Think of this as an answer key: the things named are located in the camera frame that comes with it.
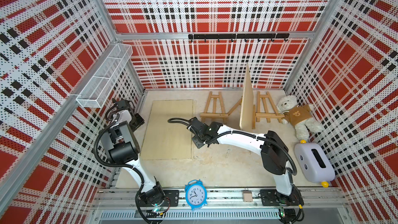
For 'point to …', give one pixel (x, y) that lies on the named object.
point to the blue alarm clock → (196, 194)
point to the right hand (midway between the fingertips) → (202, 138)
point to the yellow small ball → (325, 184)
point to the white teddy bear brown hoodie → (299, 116)
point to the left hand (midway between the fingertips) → (142, 123)
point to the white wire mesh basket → (96, 92)
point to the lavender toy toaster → (314, 163)
